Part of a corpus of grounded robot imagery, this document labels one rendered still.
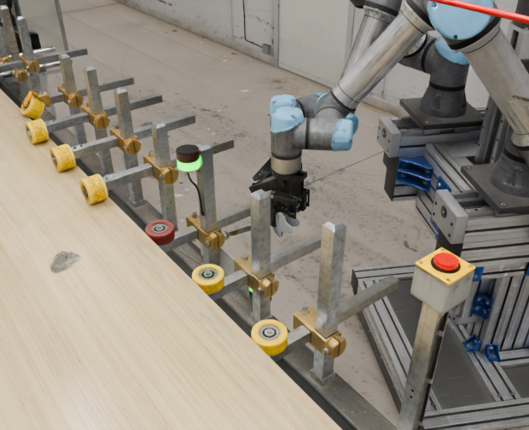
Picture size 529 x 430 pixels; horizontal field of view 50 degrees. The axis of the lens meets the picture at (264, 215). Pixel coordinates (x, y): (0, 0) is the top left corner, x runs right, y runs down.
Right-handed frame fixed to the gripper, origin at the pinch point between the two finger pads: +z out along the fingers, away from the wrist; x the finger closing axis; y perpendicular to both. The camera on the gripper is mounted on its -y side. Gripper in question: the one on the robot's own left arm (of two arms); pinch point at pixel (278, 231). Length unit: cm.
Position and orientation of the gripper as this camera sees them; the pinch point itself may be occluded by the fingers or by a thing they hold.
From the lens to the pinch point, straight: 153.0
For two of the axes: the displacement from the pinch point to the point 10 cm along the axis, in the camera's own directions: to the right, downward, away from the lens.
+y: 8.4, 3.0, -4.6
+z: 0.1, 8.3, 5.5
